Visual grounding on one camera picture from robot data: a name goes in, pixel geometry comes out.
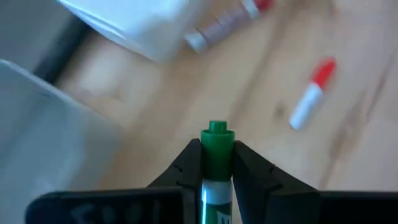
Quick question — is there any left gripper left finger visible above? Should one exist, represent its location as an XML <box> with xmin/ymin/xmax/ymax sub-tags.
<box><xmin>147</xmin><ymin>139</ymin><xmax>205</xmax><ymax>224</ymax></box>

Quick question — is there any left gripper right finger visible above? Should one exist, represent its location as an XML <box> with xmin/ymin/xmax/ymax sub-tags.
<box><xmin>232</xmin><ymin>140</ymin><xmax>321</xmax><ymax>224</ymax></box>

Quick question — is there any green whiteboard marker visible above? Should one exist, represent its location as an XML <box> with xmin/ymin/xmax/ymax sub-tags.
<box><xmin>198</xmin><ymin>120</ymin><xmax>236</xmax><ymax>224</ymax></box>

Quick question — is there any red cap whiteboard marker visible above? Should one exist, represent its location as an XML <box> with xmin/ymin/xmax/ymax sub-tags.
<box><xmin>288</xmin><ymin>57</ymin><xmax>338</xmax><ymax>131</ymax></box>

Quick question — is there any maroon marker red cap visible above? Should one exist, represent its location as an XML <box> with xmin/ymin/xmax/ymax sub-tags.
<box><xmin>185</xmin><ymin>0</ymin><xmax>274</xmax><ymax>54</ymax></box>

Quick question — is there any white plastic bin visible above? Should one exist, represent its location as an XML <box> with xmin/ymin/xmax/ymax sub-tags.
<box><xmin>57</xmin><ymin>0</ymin><xmax>206</xmax><ymax>62</ymax></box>
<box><xmin>0</xmin><ymin>58</ymin><xmax>125</xmax><ymax>224</ymax></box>

